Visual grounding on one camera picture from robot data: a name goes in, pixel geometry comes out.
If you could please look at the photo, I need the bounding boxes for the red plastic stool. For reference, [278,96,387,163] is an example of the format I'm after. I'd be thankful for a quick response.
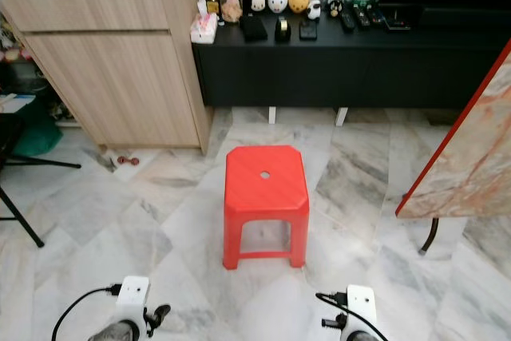
[223,145,311,271]

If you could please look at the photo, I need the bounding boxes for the marble table with red edge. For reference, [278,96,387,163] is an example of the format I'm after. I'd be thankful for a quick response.
[397,38,511,256]

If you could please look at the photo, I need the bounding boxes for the green bag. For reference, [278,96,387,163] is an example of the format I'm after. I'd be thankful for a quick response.
[12,100,63,158]

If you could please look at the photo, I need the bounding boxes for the black metal folding stand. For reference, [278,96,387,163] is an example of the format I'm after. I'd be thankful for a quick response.
[0,113,83,248]

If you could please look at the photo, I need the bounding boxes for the light wooden cabinet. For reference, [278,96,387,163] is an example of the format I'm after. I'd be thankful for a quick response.
[0,0,213,155]

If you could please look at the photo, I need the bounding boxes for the black low TV console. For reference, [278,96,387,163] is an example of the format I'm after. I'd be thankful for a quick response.
[192,4,511,110]

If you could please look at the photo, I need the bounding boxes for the pink white tissue box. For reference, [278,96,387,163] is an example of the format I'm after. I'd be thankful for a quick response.
[190,0,219,45]

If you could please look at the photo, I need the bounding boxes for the small black box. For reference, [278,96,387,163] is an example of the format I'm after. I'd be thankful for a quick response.
[299,20,319,42]

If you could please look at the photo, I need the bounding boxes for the black remote control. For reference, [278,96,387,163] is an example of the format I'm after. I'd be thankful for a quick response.
[339,10,357,34]
[355,7,373,30]

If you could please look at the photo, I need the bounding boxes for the black wallet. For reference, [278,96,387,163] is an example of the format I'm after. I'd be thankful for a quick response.
[240,15,269,43]

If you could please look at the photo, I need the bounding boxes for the black flat tray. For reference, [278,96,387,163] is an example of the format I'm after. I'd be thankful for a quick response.
[384,10,414,32]

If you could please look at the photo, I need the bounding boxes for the small black toy figure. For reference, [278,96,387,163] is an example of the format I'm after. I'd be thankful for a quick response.
[325,0,345,18]

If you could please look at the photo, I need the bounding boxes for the red lidded snack jar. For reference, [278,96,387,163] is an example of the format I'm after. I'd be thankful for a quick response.
[219,0,244,24]

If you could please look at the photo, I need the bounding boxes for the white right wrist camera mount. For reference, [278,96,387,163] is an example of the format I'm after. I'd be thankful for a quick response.
[346,285,378,335]

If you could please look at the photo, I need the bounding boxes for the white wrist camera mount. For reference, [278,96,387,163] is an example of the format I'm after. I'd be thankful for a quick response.
[346,285,378,335]
[116,276,152,327]

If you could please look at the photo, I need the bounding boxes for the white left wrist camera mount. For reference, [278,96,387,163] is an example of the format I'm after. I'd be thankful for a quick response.
[116,276,152,327]

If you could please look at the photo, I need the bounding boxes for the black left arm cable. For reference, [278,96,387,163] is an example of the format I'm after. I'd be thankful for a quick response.
[51,284,123,341]

